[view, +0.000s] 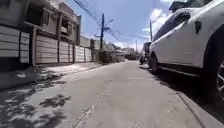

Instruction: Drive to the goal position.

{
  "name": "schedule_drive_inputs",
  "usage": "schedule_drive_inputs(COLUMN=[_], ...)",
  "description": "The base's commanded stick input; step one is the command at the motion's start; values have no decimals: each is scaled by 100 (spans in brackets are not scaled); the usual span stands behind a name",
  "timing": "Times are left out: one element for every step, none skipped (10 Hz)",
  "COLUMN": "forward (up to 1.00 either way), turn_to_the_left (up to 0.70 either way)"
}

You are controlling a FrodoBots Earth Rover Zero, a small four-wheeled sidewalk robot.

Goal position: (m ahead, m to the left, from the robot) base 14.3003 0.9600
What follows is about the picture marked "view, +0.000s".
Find bush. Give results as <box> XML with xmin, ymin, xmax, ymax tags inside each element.
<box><xmin>98</xmin><ymin>49</ymin><xmax>119</xmax><ymax>64</ymax></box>

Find dark vehicle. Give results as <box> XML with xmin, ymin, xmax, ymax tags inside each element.
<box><xmin>138</xmin><ymin>41</ymin><xmax>152</xmax><ymax>66</ymax></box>

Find utility pole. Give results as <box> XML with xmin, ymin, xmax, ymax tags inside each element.
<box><xmin>96</xmin><ymin>13</ymin><xmax>114</xmax><ymax>51</ymax></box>

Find grey concrete road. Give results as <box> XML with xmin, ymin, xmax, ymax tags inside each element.
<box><xmin>0</xmin><ymin>59</ymin><xmax>224</xmax><ymax>128</ymax></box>

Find thin pole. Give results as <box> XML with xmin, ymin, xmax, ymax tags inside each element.
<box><xmin>149</xmin><ymin>20</ymin><xmax>153</xmax><ymax>42</ymax></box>

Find grey concrete sidewalk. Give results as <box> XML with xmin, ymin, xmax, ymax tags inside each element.
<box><xmin>0</xmin><ymin>61</ymin><xmax>108</xmax><ymax>90</ymax></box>

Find row of buildings with fences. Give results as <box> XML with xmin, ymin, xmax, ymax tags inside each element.
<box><xmin>0</xmin><ymin>0</ymin><xmax>101</xmax><ymax>69</ymax></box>

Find white car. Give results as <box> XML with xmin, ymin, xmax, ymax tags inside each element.
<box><xmin>148</xmin><ymin>0</ymin><xmax>224</xmax><ymax>104</ymax></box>

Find raised concrete kerb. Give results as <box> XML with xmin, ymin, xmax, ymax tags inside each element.
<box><xmin>176</xmin><ymin>91</ymin><xmax>224</xmax><ymax>128</ymax></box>

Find overhead wires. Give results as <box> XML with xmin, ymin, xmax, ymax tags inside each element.
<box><xmin>73</xmin><ymin>0</ymin><xmax>158</xmax><ymax>49</ymax></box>

